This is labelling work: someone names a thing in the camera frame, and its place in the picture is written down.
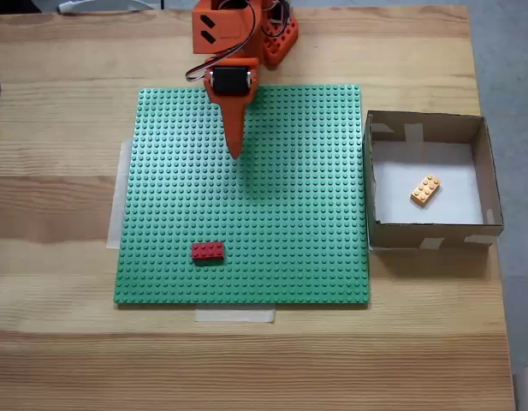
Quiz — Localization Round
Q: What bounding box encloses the yellow lego block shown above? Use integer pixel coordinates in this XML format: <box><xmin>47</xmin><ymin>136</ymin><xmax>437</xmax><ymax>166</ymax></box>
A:
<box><xmin>409</xmin><ymin>174</ymin><xmax>443</xmax><ymax>210</ymax></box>

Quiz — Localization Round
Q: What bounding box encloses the red lego block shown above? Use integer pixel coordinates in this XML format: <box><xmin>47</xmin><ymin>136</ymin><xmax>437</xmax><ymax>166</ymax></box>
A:
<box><xmin>191</xmin><ymin>241</ymin><xmax>226</xmax><ymax>263</ymax></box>

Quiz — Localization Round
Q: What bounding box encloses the green lego baseplate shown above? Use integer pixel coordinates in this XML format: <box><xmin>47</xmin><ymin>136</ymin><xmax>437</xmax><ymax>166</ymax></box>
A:
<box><xmin>112</xmin><ymin>84</ymin><xmax>371</xmax><ymax>309</ymax></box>

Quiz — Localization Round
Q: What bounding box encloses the brown cardboard box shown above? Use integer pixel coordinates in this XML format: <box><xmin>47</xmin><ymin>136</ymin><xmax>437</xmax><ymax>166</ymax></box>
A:
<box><xmin>362</xmin><ymin>110</ymin><xmax>505</xmax><ymax>254</ymax></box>

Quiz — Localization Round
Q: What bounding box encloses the white curved object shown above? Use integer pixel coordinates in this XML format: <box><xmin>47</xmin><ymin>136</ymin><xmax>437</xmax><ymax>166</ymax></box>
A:
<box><xmin>56</xmin><ymin>0</ymin><xmax>160</xmax><ymax>16</ymax></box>

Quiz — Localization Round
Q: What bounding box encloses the masking tape strip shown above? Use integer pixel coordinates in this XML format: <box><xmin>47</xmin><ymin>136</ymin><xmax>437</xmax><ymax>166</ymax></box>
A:
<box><xmin>106</xmin><ymin>139</ymin><xmax>134</xmax><ymax>252</ymax></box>
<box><xmin>193</xmin><ymin>307</ymin><xmax>276</xmax><ymax>325</ymax></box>

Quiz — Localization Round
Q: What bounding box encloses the white paper sheet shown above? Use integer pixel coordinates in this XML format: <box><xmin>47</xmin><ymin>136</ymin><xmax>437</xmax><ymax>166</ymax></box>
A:
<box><xmin>371</xmin><ymin>140</ymin><xmax>485</xmax><ymax>226</ymax></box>

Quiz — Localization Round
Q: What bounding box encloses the gripper servo cable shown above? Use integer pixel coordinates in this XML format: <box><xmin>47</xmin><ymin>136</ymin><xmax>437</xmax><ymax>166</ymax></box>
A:
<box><xmin>185</xmin><ymin>0</ymin><xmax>264</xmax><ymax>82</ymax></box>

